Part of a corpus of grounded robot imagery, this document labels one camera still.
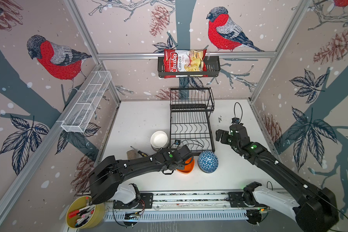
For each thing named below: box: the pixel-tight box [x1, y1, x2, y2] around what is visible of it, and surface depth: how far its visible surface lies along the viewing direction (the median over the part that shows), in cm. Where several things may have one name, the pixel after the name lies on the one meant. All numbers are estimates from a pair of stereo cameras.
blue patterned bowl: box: [197, 150, 219, 174], surface depth 83 cm
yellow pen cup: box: [65, 195, 106, 230], surface depth 61 cm
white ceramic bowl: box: [150, 130, 170, 152], surface depth 90 cm
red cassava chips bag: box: [163, 48, 208, 79], surface depth 90 cm
